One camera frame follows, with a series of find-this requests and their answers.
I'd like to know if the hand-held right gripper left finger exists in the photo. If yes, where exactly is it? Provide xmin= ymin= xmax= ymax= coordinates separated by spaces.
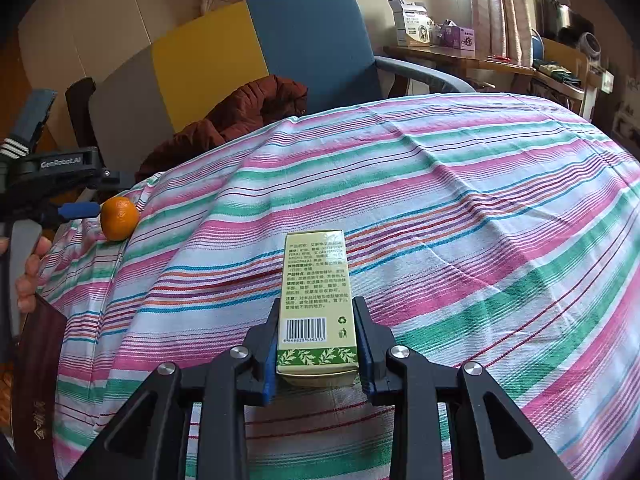
xmin=65 ymin=299 xmax=281 ymax=480

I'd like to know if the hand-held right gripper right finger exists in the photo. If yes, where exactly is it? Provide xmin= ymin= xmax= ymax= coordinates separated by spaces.
xmin=351 ymin=297 xmax=573 ymax=480

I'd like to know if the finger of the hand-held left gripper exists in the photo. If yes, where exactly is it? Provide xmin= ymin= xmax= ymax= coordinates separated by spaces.
xmin=42 ymin=201 xmax=102 ymax=224

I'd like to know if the orange tangerine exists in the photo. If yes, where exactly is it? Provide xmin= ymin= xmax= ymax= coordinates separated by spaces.
xmin=100 ymin=196 xmax=140 ymax=242

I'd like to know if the green paper box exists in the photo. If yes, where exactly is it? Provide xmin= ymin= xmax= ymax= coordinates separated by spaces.
xmin=276 ymin=230 xmax=360 ymax=389

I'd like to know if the dark red gift box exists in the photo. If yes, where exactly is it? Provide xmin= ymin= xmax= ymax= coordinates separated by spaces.
xmin=9 ymin=294 xmax=68 ymax=467

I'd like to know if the person's left hand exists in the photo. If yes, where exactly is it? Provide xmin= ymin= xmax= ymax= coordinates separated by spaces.
xmin=14 ymin=235 xmax=53 ymax=335

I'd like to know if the dark chair back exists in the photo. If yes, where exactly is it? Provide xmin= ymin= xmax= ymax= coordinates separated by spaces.
xmin=65 ymin=77 xmax=101 ymax=153

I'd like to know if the striped tablecloth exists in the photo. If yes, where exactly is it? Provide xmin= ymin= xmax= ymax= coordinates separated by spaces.
xmin=37 ymin=91 xmax=640 ymax=480

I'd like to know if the dark red jacket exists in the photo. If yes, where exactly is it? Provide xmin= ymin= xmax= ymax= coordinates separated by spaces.
xmin=135 ymin=75 xmax=310 ymax=183

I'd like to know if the blue yellow grey armchair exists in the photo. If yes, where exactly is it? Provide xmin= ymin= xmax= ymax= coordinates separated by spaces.
xmin=87 ymin=0 xmax=476 ymax=161

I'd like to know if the wooden side desk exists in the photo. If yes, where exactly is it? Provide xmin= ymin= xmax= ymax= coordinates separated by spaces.
xmin=382 ymin=45 xmax=536 ymax=96

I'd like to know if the purple tissue box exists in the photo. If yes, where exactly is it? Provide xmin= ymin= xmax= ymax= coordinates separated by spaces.
xmin=440 ymin=25 xmax=477 ymax=56

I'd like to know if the white carton box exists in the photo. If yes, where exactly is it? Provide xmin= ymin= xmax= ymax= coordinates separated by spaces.
xmin=379 ymin=0 xmax=432 ymax=48

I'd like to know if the white metal rack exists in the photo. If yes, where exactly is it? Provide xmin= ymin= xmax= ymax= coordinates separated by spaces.
xmin=532 ymin=57 xmax=598 ymax=121

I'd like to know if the brown cardboard box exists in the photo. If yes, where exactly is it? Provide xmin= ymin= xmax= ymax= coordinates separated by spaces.
xmin=542 ymin=37 xmax=591 ymax=76

